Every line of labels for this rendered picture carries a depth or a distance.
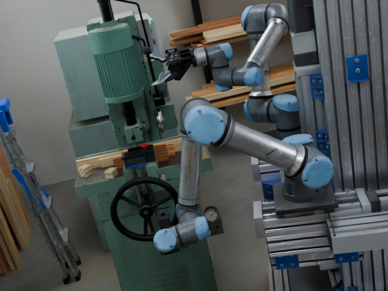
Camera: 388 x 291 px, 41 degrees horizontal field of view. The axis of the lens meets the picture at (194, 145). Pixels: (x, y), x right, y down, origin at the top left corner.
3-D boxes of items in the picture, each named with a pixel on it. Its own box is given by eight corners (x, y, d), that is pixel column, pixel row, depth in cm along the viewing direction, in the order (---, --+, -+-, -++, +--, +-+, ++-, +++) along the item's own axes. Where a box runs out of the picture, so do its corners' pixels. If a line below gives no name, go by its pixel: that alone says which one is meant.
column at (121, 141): (122, 168, 256) (84, 24, 231) (123, 153, 277) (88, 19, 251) (165, 159, 257) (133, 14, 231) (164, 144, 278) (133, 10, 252)
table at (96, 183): (74, 209, 213) (70, 197, 211) (82, 180, 241) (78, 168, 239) (216, 178, 215) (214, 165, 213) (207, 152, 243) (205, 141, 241)
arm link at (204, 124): (326, 150, 183) (189, 92, 167) (344, 165, 169) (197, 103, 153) (310, 179, 185) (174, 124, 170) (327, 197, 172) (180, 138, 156)
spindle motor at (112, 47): (104, 107, 217) (85, 34, 206) (107, 97, 234) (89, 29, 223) (145, 99, 218) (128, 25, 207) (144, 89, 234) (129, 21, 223)
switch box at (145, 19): (142, 54, 247) (135, 21, 241) (142, 51, 256) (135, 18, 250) (155, 51, 247) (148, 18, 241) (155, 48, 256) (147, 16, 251)
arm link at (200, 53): (203, 54, 217) (207, 70, 213) (193, 56, 217) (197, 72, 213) (202, 43, 210) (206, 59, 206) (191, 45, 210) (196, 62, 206)
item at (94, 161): (78, 171, 236) (75, 161, 234) (78, 170, 238) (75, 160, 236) (205, 144, 238) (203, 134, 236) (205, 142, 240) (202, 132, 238)
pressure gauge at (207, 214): (206, 226, 226) (203, 210, 223) (205, 222, 229) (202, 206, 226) (220, 223, 226) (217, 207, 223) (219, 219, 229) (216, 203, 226)
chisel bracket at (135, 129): (128, 147, 228) (123, 129, 225) (129, 137, 241) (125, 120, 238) (144, 144, 228) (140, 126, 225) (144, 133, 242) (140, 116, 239)
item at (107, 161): (101, 168, 235) (99, 160, 233) (101, 166, 236) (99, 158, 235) (219, 142, 236) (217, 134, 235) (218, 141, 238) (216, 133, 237)
